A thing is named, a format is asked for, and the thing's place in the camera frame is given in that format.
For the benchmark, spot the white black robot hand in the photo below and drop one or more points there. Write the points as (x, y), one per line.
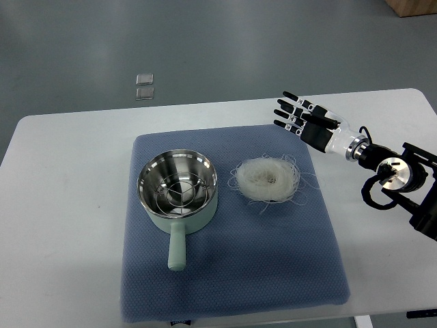
(319, 128)

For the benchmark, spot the white vermicelli nest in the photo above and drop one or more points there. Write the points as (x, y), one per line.
(272, 181)

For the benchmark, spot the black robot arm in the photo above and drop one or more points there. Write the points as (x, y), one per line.
(399, 174)

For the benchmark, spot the mint green steel pot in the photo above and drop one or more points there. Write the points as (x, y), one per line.
(177, 225)

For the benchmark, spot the blue textured cloth mat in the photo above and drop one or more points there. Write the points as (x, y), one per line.
(251, 257)

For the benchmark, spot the lower clear floor plate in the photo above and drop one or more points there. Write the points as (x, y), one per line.
(144, 93)

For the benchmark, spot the clear floor plate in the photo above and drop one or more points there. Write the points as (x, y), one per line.
(144, 93)
(145, 79)

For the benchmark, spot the white table leg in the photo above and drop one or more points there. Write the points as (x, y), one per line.
(363, 321)

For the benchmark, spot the upper clear floor plate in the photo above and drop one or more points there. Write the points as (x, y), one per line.
(145, 79)

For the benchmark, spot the black table control panel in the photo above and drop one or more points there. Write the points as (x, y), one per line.
(428, 313)

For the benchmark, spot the dark blue mat label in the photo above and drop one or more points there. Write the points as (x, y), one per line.
(177, 322)

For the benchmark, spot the wire steaming rack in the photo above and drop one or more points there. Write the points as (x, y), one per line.
(181, 193)

